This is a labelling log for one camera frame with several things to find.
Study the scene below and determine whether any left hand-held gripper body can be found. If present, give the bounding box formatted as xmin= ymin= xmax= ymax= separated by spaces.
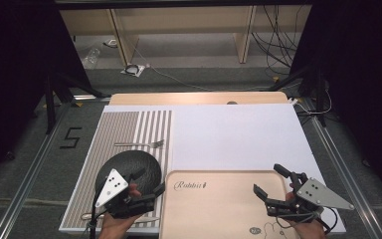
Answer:
xmin=95 ymin=167 xmax=157 ymax=220

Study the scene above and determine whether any long aluminium rail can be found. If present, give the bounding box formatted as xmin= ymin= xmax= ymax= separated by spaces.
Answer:
xmin=0 ymin=101 xmax=76 ymax=239
xmin=305 ymin=99 xmax=382 ymax=239

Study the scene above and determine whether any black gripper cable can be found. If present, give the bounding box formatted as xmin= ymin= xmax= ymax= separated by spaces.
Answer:
xmin=276 ymin=206 xmax=340 ymax=235
xmin=87 ymin=194 xmax=102 ymax=239

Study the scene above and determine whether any black round plate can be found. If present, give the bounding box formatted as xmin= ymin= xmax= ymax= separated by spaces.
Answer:
xmin=95 ymin=149 xmax=163 ymax=201

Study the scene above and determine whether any short aluminium rail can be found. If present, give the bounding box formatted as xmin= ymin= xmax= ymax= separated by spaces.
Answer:
xmin=72 ymin=94 xmax=112 ymax=103

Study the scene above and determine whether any clear plastic bottle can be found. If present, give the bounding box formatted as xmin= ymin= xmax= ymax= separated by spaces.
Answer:
xmin=81 ymin=47 xmax=101 ymax=70

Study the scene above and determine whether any person's right hand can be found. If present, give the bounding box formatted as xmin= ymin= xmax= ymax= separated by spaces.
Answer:
xmin=285 ymin=191 xmax=328 ymax=239

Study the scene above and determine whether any white packet with black ring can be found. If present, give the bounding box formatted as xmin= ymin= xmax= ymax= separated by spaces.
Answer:
xmin=120 ymin=63 xmax=146 ymax=79

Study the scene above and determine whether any small white packet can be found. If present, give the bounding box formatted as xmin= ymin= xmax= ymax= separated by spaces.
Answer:
xmin=102 ymin=38 xmax=119 ymax=49

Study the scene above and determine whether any bundle of black cables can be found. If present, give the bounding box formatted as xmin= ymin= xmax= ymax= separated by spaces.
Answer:
xmin=251 ymin=4 xmax=301 ymax=76

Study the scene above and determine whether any black metal stand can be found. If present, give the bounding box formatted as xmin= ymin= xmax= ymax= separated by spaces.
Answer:
xmin=268 ymin=64 xmax=329 ymax=128
xmin=44 ymin=71 xmax=112 ymax=135

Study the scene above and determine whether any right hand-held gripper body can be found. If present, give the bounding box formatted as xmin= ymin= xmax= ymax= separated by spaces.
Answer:
xmin=265 ymin=171 xmax=356 ymax=223

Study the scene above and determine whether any person's left hand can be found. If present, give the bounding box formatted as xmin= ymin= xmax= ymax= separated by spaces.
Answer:
xmin=98 ymin=183 xmax=144 ymax=235

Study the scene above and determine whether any black curtain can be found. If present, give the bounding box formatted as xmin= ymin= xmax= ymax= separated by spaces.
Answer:
xmin=0 ymin=0 xmax=93 ymax=187
xmin=289 ymin=0 xmax=382 ymax=204

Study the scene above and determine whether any brown striped placemat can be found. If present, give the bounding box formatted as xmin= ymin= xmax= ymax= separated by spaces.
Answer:
xmin=61 ymin=110 xmax=174 ymax=230

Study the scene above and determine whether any beige wooden tray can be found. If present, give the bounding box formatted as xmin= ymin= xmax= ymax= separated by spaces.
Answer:
xmin=158 ymin=169 xmax=300 ymax=239

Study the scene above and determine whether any silver fork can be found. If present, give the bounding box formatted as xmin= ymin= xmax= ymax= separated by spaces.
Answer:
xmin=113 ymin=138 xmax=165 ymax=149

